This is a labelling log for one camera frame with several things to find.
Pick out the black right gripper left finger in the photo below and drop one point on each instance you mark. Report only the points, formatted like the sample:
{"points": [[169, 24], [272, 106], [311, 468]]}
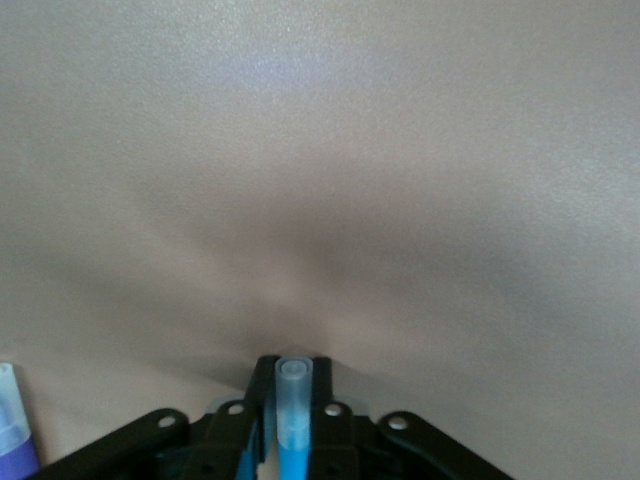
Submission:
{"points": [[200, 445]]}

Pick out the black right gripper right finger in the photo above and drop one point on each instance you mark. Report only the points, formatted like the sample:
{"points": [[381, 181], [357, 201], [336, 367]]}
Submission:
{"points": [[370, 450]]}

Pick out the blue marker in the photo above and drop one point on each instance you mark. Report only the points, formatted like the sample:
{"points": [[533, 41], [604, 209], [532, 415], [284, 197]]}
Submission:
{"points": [[294, 415]]}

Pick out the purple marker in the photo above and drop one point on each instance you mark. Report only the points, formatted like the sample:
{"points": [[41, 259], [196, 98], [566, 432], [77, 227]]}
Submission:
{"points": [[15, 430]]}

